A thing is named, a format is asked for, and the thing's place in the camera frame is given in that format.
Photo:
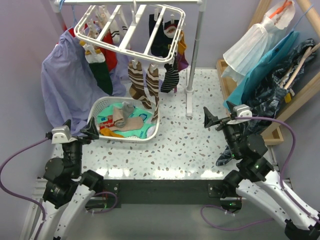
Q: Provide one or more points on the lavender hanging shirt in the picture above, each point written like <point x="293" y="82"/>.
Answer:
<point x="68" y="86"/>

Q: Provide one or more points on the white perforated laundry basket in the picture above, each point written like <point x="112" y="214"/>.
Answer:
<point x="104" y="106"/>

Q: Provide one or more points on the white clip sock hanger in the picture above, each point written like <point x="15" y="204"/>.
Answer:
<point x="137" y="14"/>

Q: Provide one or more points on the dark green dotted sock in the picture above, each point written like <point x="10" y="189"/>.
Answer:
<point x="98" y="66"/>

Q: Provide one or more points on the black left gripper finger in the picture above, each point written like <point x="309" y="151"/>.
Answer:
<point x="67" y="126"/>
<point x="90" y="131"/>

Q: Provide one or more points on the mustard yellow sock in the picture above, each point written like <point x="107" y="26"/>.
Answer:
<point x="108" y="133"/>

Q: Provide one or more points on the black white striped sock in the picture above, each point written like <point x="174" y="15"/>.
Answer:
<point x="171" y="77"/>

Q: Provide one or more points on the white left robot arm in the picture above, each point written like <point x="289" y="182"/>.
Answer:
<point x="67" y="188"/>

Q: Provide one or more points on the light blue wire hanger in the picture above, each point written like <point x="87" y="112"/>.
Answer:
<point x="61" y="3"/>

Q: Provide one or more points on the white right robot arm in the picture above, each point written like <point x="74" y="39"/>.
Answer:
<point x="256" y="180"/>

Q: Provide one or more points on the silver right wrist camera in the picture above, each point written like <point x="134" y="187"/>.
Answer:
<point x="240" y="114"/>

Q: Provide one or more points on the red hanging sock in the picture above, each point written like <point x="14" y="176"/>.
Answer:
<point x="110" y="56"/>

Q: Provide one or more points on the brown patterned sock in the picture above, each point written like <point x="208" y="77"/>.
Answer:
<point x="137" y="90"/>
<point x="152" y="83"/>

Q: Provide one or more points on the grey sock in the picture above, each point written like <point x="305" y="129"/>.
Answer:
<point x="127" y="110"/>

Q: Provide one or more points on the tan brown sock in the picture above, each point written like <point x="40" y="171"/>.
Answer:
<point x="133" y="123"/>

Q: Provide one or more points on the wooden clothes rack frame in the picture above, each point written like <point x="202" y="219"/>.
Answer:
<point x="273" y="135"/>

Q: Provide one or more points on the red hanging garment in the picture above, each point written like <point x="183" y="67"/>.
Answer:
<point x="67" y="39"/>

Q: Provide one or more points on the white pleated hanging garment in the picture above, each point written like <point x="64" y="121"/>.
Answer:
<point x="258" y="40"/>

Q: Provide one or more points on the santa patterned hanging sock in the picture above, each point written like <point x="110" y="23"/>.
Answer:
<point x="169" y="31"/>

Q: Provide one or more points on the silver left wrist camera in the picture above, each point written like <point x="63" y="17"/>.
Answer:
<point x="60" y="135"/>

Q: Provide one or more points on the mint green sock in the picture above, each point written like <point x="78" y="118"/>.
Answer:
<point x="124" y="120"/>

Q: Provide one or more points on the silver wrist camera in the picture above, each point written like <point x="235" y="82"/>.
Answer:
<point x="60" y="135"/>
<point x="240" y="114"/>

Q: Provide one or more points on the teal hanging shirt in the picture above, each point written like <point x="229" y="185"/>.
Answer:
<point x="255" y="76"/>

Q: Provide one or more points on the dark blue patterned garment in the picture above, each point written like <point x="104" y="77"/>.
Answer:
<point x="267" y="99"/>

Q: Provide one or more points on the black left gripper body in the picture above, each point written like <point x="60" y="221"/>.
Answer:
<point x="82" y="140"/>

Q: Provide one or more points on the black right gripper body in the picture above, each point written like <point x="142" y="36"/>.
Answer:
<point x="224" y="126"/>

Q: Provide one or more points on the white black-striped hanging sock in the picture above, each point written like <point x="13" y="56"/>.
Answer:
<point x="118" y="29"/>

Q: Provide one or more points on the navy patterned hanging sock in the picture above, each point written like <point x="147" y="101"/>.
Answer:
<point x="158" y="47"/>

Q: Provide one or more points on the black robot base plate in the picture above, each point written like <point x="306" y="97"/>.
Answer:
<point x="165" y="192"/>

